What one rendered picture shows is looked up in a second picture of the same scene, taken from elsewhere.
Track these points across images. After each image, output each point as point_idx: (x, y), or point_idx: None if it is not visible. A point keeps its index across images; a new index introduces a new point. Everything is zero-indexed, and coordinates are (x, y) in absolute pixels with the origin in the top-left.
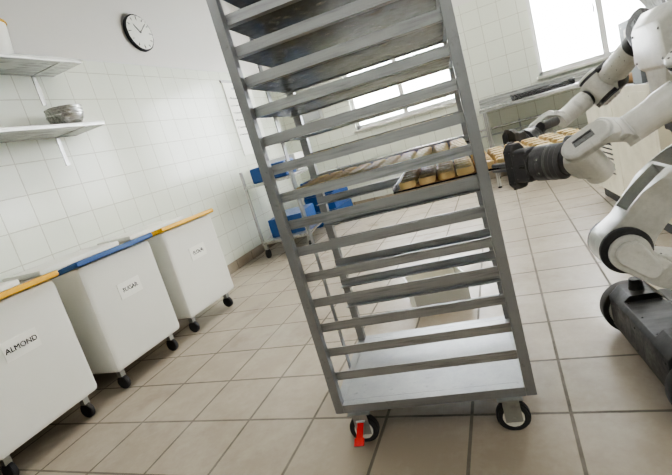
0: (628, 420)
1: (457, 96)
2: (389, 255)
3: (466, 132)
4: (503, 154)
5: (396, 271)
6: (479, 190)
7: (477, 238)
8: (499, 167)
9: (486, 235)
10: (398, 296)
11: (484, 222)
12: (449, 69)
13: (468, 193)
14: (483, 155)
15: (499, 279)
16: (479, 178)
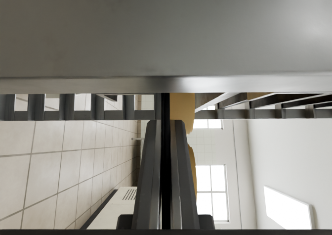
0: None
1: (241, 112)
2: None
3: (197, 113)
4: (316, 232)
5: None
6: (123, 113)
7: (62, 98)
8: (172, 157)
9: (64, 110)
10: None
11: (82, 112)
12: (273, 109)
13: (122, 99)
14: (311, 62)
15: (2, 114)
16: None
